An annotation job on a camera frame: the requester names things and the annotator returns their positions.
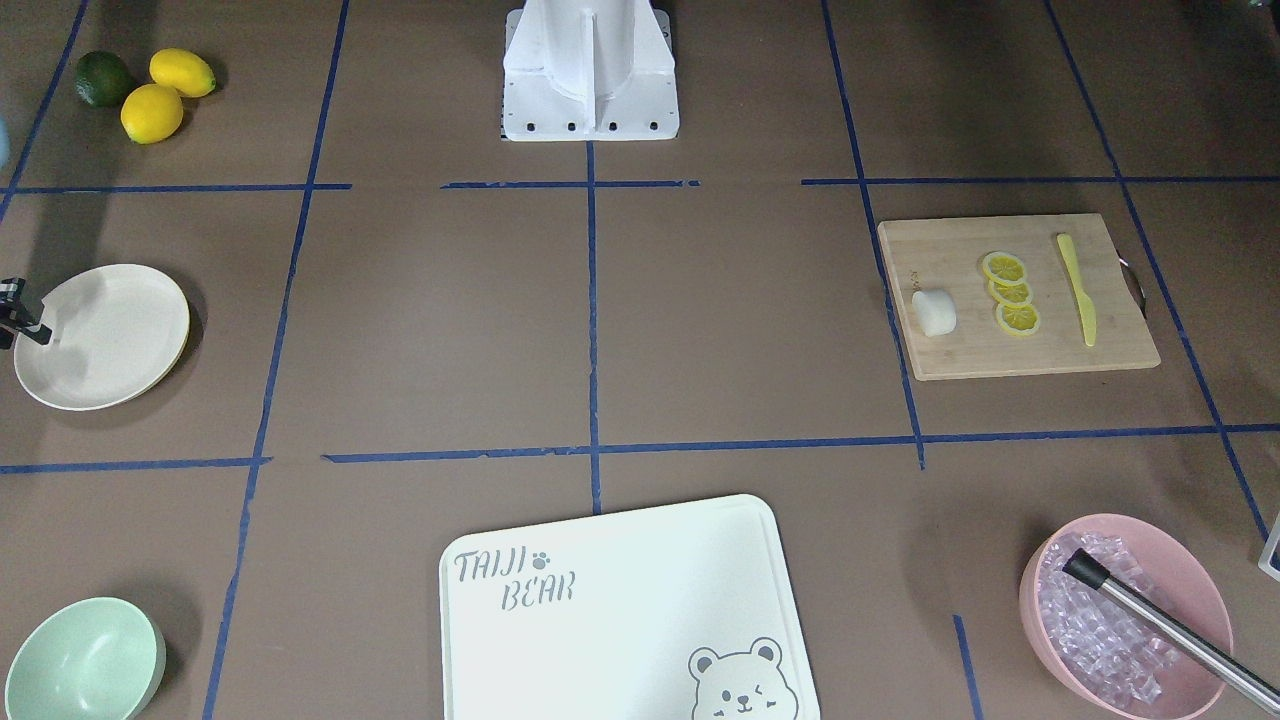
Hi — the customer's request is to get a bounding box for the cream round plate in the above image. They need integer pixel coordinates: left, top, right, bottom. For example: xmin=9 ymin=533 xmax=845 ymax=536
xmin=14 ymin=264 xmax=191 ymax=413

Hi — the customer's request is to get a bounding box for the white bear tray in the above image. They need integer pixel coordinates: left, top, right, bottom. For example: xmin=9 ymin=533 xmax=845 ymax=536
xmin=439 ymin=495 xmax=820 ymax=719

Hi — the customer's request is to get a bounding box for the yellow lemon lower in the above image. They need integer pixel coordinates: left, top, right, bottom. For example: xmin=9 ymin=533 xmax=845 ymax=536
xmin=119 ymin=85 xmax=186 ymax=145

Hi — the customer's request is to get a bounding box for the yellow lemon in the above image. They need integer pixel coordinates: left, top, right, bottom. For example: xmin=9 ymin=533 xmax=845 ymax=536
xmin=148 ymin=47 xmax=218 ymax=99
xmin=119 ymin=85 xmax=186 ymax=145

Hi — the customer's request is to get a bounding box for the green lime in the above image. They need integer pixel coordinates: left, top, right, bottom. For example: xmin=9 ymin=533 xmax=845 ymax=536
xmin=74 ymin=51 xmax=138 ymax=108

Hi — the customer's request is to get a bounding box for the yellow lemon upper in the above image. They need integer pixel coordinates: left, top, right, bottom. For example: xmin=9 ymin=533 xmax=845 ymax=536
xmin=148 ymin=47 xmax=218 ymax=99

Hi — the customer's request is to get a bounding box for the mint green bowl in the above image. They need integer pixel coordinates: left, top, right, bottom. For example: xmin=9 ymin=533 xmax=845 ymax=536
xmin=4 ymin=597 xmax=166 ymax=719

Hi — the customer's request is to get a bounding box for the bamboo cutting board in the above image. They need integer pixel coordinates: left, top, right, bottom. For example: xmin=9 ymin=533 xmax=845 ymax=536
xmin=878 ymin=213 xmax=1160 ymax=380

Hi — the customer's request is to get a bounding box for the lemon slice top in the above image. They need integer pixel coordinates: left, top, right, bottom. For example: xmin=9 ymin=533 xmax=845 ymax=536
xmin=980 ymin=251 xmax=1027 ymax=287

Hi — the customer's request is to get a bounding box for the lemon slice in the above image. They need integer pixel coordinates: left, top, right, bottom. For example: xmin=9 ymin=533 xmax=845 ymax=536
xmin=980 ymin=251 xmax=1027 ymax=287
xmin=995 ymin=304 xmax=1041 ymax=337
xmin=987 ymin=279 xmax=1036 ymax=307

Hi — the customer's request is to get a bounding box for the lemon slice bottom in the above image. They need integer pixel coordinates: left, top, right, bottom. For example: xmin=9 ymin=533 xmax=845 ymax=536
xmin=995 ymin=304 xmax=1041 ymax=337

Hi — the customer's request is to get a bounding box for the lemon slice middle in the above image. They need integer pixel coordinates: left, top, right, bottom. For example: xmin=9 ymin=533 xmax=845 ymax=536
xmin=987 ymin=279 xmax=1036 ymax=307

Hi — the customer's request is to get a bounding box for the yellow plastic knife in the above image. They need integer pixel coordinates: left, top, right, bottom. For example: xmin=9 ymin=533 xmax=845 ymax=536
xmin=1055 ymin=233 xmax=1098 ymax=348

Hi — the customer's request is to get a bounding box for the pink bowl with ice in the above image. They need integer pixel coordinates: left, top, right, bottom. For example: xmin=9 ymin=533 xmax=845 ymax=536
xmin=1019 ymin=514 xmax=1234 ymax=719

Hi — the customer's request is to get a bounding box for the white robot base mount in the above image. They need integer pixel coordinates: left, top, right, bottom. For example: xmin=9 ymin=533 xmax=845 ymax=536
xmin=500 ymin=1 xmax=680 ymax=142

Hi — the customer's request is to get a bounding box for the white wire cup rack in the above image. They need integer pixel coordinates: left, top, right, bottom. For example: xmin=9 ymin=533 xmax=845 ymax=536
xmin=1257 ymin=516 xmax=1280 ymax=582

